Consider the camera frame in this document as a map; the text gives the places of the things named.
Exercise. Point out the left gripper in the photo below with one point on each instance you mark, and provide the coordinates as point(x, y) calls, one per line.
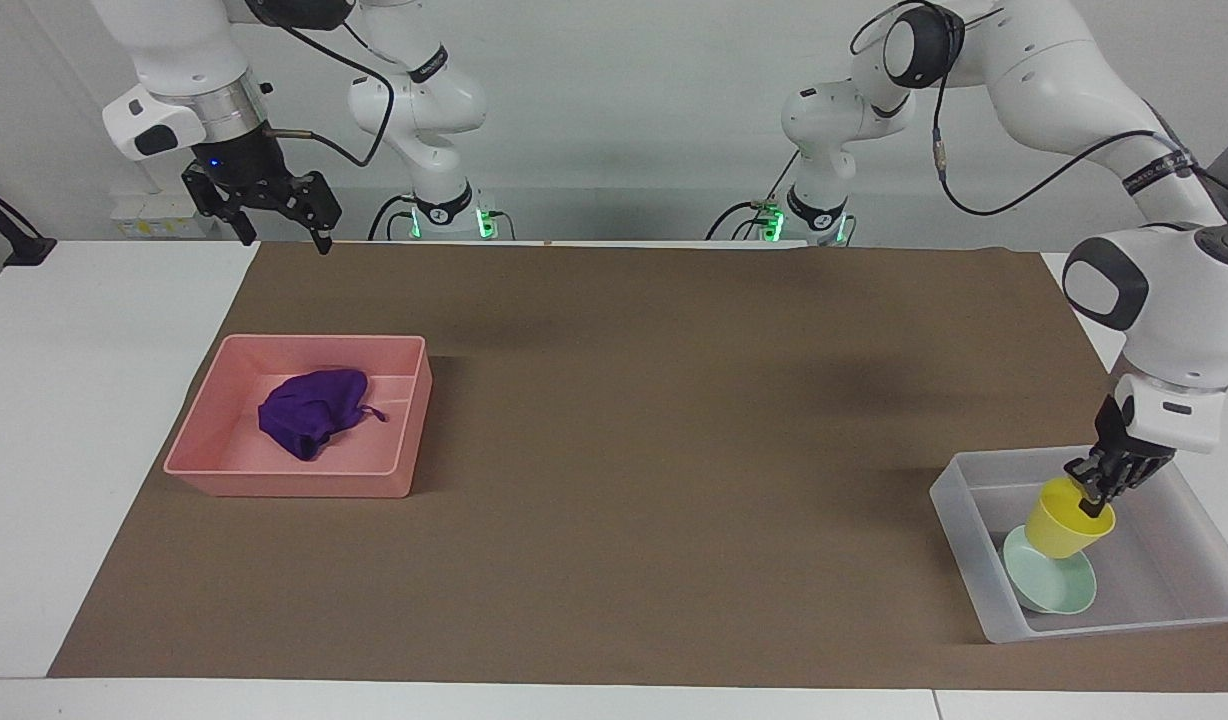
point(1112, 425)

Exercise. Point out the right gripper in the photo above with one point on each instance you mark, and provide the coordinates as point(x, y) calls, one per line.
point(242, 160)

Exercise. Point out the yellow plastic cup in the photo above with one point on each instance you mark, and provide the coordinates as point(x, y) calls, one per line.
point(1059, 525)

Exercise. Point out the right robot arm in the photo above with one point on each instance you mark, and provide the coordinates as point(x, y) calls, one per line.
point(179, 45)

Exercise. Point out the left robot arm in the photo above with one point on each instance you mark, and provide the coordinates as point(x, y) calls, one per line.
point(1064, 90)

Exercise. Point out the clear plastic bin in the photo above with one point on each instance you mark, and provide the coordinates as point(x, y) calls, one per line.
point(1154, 570)

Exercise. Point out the white power strip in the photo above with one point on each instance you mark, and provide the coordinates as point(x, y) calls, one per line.
point(159, 215)

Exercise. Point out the light green plate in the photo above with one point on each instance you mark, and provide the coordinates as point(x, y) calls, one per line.
point(1044, 585)

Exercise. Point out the purple cloth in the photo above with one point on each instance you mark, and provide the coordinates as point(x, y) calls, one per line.
point(309, 410)

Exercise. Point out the black stand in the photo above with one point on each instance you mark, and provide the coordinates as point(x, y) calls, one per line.
point(14, 235)

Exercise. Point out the pink plastic tray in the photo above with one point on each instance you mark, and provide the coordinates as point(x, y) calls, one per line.
point(234, 465)

